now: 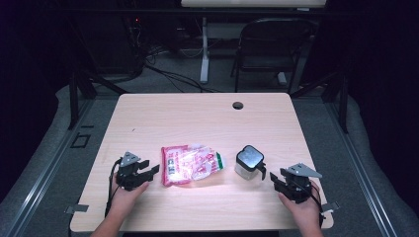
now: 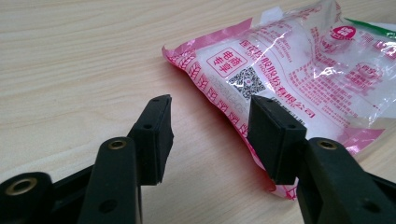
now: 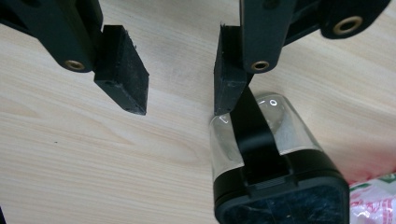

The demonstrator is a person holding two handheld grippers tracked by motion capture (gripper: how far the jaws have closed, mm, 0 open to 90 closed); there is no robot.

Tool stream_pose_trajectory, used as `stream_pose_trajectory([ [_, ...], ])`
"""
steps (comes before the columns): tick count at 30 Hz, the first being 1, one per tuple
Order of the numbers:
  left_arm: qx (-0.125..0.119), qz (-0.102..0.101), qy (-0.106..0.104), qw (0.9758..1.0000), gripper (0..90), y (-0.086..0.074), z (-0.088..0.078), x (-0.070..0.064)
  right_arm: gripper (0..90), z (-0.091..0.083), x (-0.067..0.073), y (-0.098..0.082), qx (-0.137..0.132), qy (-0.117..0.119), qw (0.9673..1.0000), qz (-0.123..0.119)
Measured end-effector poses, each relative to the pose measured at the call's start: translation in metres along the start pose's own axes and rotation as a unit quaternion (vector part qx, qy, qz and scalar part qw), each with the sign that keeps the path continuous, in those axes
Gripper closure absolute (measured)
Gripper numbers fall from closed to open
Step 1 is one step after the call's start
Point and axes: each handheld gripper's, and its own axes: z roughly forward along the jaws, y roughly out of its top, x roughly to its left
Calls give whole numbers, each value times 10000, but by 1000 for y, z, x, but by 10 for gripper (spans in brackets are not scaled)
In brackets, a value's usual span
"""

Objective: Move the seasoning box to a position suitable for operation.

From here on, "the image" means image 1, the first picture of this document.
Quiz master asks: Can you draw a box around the aluminium rail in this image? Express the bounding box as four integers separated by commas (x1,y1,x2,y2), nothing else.
0,98,97,237
324,98,399,237

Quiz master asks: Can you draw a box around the right hand-held gripper black cable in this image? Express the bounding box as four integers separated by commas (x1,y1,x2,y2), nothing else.
307,189,327,228

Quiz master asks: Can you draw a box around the black metal frame stand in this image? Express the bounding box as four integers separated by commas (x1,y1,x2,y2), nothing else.
67,70,127,131
290,70,350,134

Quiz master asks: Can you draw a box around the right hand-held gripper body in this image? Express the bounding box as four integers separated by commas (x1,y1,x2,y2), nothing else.
284,162,323,204

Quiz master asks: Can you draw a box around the left hand-held gripper black cable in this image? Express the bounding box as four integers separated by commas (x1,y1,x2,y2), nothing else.
104,158,123,218

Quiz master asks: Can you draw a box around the black floor cable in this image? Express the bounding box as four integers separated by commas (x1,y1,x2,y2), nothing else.
142,60,218,94

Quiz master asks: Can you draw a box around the white desk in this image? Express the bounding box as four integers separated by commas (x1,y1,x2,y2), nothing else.
180,0,327,87

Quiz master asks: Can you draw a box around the hand-held gripper black cable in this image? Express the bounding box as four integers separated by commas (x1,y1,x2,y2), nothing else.
104,158,123,218
307,189,327,228

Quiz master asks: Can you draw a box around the black folding chair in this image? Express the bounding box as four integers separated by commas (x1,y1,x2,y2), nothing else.
230,18,319,95

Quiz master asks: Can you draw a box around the dark equipment box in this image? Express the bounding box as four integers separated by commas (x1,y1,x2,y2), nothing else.
97,13,146,75

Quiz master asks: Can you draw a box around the pink printed plastic bag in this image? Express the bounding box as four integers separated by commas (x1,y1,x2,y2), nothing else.
160,143,226,188

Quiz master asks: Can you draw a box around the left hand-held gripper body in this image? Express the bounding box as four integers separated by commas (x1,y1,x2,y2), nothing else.
116,151,148,192

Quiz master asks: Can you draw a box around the person's left hand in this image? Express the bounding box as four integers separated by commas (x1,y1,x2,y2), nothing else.
110,176,151,218

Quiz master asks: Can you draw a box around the person's right hand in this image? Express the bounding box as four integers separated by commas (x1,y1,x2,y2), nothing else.
278,180,324,231

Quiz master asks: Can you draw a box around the glass jar with black lid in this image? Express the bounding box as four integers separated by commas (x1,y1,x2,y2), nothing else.
234,144,267,182

